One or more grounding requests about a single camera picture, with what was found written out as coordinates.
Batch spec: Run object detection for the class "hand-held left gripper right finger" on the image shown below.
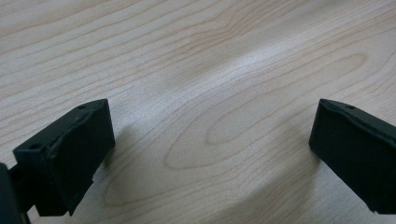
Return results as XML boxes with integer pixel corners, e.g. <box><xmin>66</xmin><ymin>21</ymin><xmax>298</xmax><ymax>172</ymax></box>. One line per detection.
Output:
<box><xmin>308</xmin><ymin>98</ymin><xmax>396</xmax><ymax>216</ymax></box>

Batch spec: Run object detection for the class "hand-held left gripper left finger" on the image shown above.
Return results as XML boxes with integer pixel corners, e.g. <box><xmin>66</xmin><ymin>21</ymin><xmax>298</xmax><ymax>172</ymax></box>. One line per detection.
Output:
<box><xmin>12</xmin><ymin>98</ymin><xmax>117</xmax><ymax>217</ymax></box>

